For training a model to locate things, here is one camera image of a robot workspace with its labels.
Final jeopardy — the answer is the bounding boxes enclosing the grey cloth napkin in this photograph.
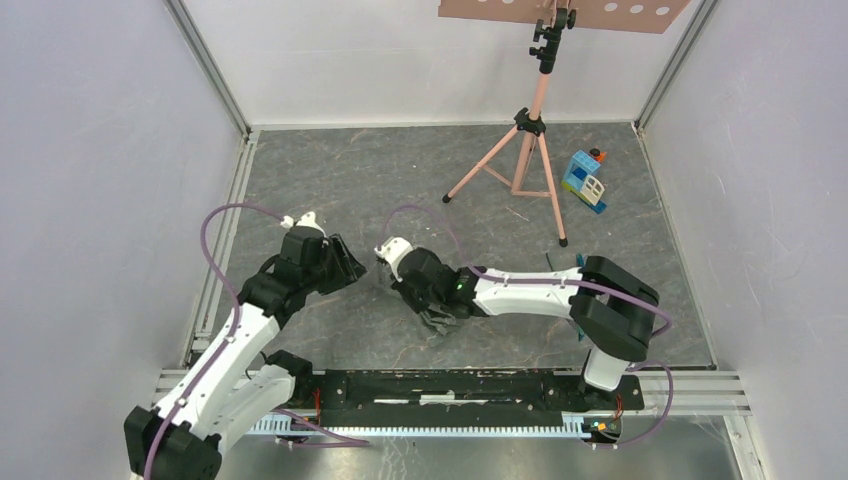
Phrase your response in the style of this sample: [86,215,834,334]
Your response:
[377,261,465,338]

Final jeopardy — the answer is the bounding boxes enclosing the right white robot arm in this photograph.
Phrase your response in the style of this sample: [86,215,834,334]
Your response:
[375,237,660,408]

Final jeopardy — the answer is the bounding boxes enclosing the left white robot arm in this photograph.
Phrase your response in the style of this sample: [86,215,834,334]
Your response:
[124,221,366,479]

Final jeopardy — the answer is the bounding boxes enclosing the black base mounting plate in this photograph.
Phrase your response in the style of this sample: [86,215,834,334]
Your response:
[281,369,645,428]

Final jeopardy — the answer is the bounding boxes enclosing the pink music stand tripod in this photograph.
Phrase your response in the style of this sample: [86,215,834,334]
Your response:
[438,0,688,247]

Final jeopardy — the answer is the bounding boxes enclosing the colourful toy block house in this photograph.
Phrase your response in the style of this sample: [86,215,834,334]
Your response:
[561,148,607,214]

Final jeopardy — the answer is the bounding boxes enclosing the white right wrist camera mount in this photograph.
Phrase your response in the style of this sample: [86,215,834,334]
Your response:
[374,237,414,281]

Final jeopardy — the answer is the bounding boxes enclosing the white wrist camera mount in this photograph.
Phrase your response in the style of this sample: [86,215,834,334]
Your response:
[278,211,327,237]
[374,237,414,281]

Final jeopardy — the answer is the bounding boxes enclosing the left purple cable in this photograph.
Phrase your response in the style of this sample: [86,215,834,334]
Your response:
[142,202,371,480]

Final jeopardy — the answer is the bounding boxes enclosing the purple cable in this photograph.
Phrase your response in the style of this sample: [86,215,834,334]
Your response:
[142,202,371,480]
[377,203,676,452]

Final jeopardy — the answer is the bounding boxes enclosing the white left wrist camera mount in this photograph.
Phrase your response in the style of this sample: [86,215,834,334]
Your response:
[278,211,327,237]

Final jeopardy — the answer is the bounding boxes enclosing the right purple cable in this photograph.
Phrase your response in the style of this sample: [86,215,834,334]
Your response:
[377,203,676,452]

